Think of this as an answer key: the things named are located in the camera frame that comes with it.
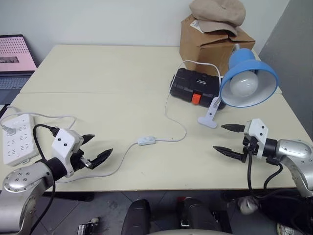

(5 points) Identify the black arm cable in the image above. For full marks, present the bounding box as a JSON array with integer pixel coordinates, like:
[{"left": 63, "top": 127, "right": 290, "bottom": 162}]
[
  {"left": 246, "top": 146, "right": 284, "bottom": 199},
  {"left": 29, "top": 124, "right": 61, "bottom": 235}
]

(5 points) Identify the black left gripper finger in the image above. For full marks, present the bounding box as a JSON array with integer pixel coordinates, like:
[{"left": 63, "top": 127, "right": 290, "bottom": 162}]
[
  {"left": 81, "top": 134, "right": 96, "bottom": 147},
  {"left": 89, "top": 148, "right": 114, "bottom": 170}
]

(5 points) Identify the white light bulb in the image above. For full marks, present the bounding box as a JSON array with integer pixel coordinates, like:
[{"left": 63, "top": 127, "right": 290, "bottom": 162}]
[{"left": 229, "top": 71, "right": 259, "bottom": 97}]

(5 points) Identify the dark rounded robot leg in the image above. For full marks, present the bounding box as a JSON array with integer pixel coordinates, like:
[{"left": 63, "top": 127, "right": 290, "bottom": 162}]
[
  {"left": 175, "top": 195, "right": 232, "bottom": 235},
  {"left": 121, "top": 199, "right": 152, "bottom": 235}
]

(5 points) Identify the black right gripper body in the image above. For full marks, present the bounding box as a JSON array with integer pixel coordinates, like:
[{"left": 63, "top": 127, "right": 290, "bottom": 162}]
[{"left": 242, "top": 135, "right": 260, "bottom": 164}]

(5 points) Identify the black tool case orange latch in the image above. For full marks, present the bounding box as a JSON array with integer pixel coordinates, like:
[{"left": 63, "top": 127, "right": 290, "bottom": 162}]
[{"left": 169, "top": 68, "right": 227, "bottom": 111}]

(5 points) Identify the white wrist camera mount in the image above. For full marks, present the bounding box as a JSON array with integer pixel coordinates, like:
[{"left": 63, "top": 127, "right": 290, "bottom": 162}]
[
  {"left": 243, "top": 118, "right": 269, "bottom": 160},
  {"left": 51, "top": 128, "right": 84, "bottom": 179}
]

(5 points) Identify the white power strip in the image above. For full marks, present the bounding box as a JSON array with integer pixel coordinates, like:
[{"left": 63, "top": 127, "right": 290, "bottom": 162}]
[{"left": 1, "top": 115, "right": 40, "bottom": 167}]

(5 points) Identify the white inline cord switch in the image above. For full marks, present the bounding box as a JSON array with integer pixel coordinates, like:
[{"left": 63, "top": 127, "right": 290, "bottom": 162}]
[{"left": 137, "top": 136, "right": 157, "bottom": 147}]

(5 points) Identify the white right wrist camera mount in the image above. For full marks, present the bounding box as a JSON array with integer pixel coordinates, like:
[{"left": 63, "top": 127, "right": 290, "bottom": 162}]
[{"left": 243, "top": 118, "right": 269, "bottom": 160}]

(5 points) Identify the open laptop pink screen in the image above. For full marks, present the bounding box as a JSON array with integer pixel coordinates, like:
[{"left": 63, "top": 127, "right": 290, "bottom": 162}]
[{"left": 0, "top": 34, "right": 39, "bottom": 105}]

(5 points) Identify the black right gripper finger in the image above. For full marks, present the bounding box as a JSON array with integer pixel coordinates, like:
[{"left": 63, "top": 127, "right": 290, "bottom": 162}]
[
  {"left": 212, "top": 145, "right": 246, "bottom": 163},
  {"left": 221, "top": 123, "right": 246, "bottom": 134}
]

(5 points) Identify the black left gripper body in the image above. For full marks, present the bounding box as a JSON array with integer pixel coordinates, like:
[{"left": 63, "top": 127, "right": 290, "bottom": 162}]
[{"left": 70, "top": 149, "right": 92, "bottom": 172}]

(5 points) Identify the beige flat cap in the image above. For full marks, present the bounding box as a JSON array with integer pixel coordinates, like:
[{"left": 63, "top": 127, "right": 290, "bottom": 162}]
[{"left": 190, "top": 0, "right": 246, "bottom": 38}]

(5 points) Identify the white shipping label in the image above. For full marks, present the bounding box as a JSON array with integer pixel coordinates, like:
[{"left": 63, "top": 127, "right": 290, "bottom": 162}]
[{"left": 190, "top": 20, "right": 205, "bottom": 34}]

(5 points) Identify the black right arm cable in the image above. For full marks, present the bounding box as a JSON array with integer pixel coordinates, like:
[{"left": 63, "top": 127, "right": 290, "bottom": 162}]
[{"left": 246, "top": 146, "right": 284, "bottom": 199}]

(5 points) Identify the white shoe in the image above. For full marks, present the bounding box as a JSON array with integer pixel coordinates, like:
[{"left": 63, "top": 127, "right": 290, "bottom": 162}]
[
  {"left": 276, "top": 222, "right": 313, "bottom": 235},
  {"left": 238, "top": 196, "right": 259, "bottom": 215}
]

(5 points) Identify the white power plug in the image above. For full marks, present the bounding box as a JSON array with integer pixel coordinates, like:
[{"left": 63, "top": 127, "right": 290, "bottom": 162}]
[{"left": 0, "top": 121, "right": 17, "bottom": 137}]

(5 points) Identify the white lamp power cord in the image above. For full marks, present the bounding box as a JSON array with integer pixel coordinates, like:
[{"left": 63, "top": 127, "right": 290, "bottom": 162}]
[{"left": 0, "top": 60, "right": 222, "bottom": 184}]

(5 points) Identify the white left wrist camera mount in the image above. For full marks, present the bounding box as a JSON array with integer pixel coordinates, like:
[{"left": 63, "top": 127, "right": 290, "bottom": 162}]
[{"left": 51, "top": 128, "right": 84, "bottom": 179}]

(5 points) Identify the blue clip desk lamp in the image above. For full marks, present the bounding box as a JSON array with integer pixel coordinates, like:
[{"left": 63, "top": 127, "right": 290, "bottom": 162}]
[{"left": 197, "top": 43, "right": 280, "bottom": 129}]

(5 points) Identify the brown cardboard box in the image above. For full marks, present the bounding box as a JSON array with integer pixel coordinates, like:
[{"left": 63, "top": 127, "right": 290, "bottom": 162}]
[{"left": 179, "top": 14, "right": 256, "bottom": 77}]

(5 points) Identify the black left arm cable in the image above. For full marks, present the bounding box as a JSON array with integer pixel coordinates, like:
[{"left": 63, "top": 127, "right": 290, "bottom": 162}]
[{"left": 29, "top": 124, "right": 61, "bottom": 235}]

